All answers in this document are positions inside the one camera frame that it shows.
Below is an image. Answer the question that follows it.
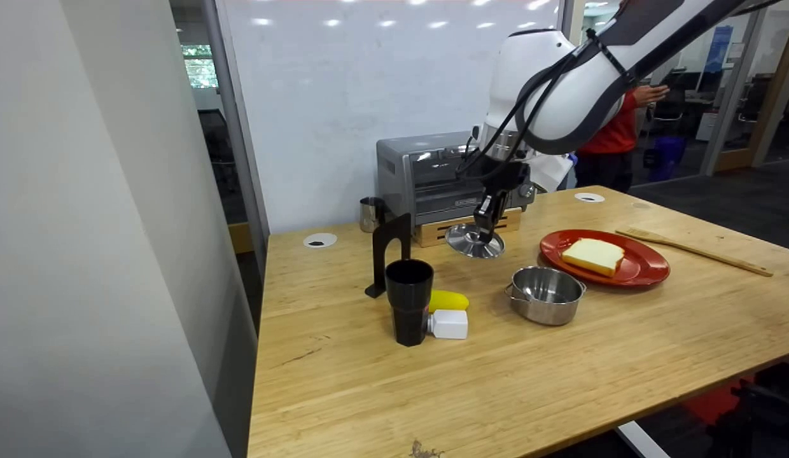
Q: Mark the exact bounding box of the white table leg bar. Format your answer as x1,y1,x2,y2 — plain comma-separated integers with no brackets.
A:
617,420,671,458

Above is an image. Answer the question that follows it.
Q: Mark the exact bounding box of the slatted wooden stand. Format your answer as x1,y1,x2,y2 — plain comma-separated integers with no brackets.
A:
413,205,527,248

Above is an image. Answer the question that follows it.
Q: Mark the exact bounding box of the white block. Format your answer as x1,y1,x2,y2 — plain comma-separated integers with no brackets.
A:
426,307,471,342

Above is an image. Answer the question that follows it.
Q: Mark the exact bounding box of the person in red shirt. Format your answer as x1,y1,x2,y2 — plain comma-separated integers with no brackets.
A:
572,80,674,194

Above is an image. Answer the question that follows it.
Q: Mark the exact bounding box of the steel pot lid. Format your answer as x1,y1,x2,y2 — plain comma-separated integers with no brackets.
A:
442,220,510,261

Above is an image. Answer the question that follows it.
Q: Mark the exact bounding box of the wooden slotted spatula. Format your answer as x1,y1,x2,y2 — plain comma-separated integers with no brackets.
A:
617,224,776,280

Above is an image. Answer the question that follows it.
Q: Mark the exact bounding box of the yellow sponge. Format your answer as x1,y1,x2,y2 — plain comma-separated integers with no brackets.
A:
428,286,471,313

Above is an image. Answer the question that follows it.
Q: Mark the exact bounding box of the red plastic object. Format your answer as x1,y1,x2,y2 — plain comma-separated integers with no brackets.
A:
680,373,759,428

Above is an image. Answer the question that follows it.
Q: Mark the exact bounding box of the black plastic cup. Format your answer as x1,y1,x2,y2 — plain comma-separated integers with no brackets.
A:
382,257,436,347

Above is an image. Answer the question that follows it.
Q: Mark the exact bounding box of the red plate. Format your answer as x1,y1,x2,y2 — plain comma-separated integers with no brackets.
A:
538,227,671,290

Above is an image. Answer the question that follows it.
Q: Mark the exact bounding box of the white bread slice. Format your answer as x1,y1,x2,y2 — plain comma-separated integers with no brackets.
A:
557,236,629,280

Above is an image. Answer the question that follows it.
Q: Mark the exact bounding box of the silver toaster oven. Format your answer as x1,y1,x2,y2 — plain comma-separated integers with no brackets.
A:
373,129,540,229

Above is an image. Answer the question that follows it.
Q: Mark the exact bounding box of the steel pot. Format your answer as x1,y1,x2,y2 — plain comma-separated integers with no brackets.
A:
503,265,587,327

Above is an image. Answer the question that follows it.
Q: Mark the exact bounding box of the small steel mug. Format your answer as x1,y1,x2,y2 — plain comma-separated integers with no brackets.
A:
356,196,387,233

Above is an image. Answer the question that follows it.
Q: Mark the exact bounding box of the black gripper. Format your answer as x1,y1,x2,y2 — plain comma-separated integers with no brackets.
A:
471,158,533,233

